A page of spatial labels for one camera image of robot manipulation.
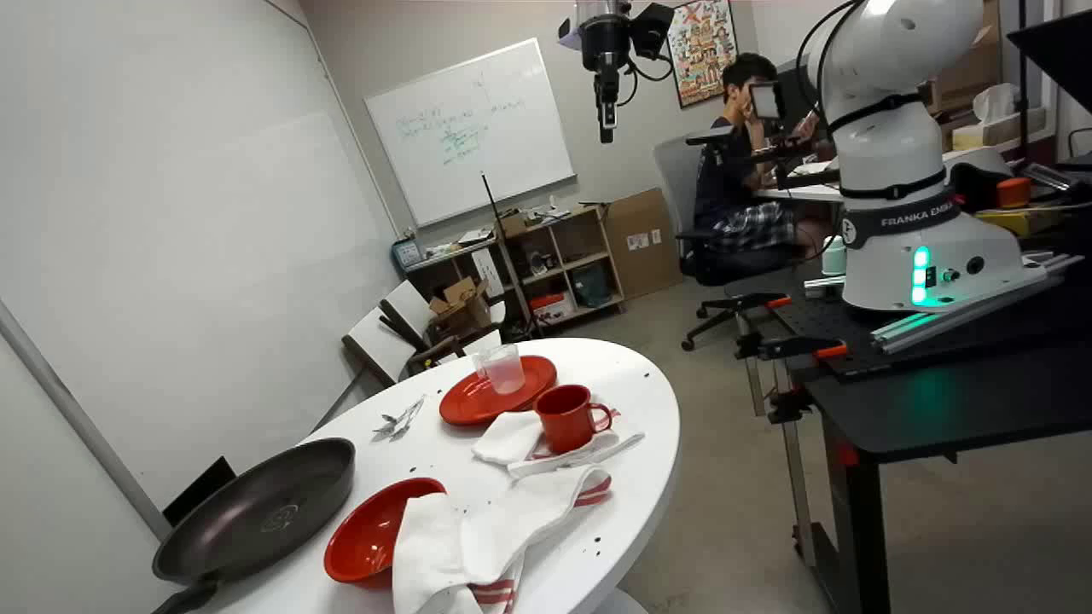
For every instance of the black frying pan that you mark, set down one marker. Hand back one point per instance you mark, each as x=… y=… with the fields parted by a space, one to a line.
x=256 y=512

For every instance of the black wall box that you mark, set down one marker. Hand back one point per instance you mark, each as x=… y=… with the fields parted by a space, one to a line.
x=200 y=490

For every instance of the tissue box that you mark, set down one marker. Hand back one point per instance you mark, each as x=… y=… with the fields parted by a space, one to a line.
x=982 y=124

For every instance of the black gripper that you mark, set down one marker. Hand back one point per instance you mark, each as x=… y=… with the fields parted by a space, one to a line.
x=604 y=39

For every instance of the wooden cubby shelf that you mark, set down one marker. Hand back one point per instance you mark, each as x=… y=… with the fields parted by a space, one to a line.
x=565 y=268

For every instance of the red mug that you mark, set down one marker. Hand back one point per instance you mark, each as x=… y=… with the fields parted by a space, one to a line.
x=565 y=417

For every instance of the red plate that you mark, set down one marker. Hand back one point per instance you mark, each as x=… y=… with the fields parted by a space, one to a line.
x=464 y=399

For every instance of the whiteboard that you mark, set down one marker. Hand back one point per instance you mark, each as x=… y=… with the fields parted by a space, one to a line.
x=473 y=130

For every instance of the seated person dark clothes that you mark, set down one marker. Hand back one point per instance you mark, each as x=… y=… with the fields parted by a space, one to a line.
x=733 y=171

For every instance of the black robot desk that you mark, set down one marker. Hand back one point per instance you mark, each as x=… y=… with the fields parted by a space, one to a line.
x=943 y=387

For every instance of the grey office chair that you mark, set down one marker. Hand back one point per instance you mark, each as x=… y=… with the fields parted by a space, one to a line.
x=711 y=268

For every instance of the silver metal spoon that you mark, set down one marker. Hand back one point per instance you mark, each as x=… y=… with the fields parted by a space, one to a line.
x=394 y=425

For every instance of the brown cardboard box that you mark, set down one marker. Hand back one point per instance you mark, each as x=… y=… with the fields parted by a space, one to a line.
x=639 y=244

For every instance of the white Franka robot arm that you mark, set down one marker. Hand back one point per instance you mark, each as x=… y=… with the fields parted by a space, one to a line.
x=899 y=138

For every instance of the grey wall conduit strip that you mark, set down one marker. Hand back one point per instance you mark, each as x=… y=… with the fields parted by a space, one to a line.
x=68 y=411

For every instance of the aluminium rail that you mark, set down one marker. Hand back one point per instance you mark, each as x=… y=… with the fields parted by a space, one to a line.
x=968 y=309

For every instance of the red bowl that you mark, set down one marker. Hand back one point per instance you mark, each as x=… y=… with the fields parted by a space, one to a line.
x=370 y=533

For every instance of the wooden folding chair white panels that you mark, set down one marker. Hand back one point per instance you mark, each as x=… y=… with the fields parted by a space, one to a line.
x=394 y=334

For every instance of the colourful wall poster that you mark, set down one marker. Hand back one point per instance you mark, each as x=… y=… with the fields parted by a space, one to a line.
x=701 y=47

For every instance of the white red-striped tea towel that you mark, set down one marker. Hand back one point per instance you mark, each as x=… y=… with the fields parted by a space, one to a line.
x=479 y=533

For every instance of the clear plastic cup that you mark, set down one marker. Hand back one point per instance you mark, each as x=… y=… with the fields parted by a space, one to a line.
x=506 y=374

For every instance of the silver metal fork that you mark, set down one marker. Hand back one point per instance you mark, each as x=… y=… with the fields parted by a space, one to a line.
x=411 y=411

